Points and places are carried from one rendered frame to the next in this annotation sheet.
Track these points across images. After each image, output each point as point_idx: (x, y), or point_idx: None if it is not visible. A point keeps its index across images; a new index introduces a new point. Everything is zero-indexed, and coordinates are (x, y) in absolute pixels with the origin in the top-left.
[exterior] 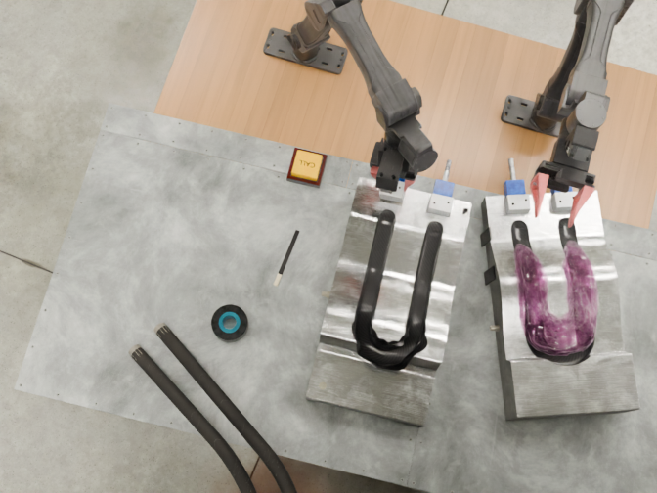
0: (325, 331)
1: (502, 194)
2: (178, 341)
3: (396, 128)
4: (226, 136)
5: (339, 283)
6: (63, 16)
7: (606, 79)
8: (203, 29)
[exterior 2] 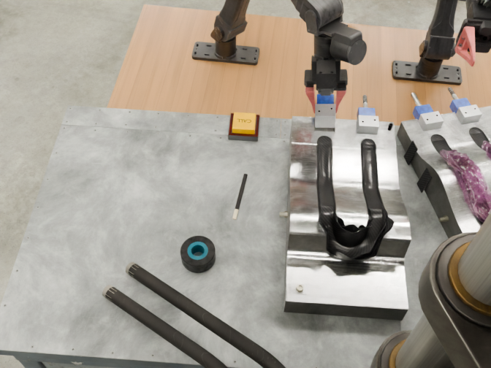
0: (293, 228)
1: None
2: (150, 274)
3: (326, 30)
4: (171, 115)
5: (296, 193)
6: (25, 125)
7: None
8: (141, 50)
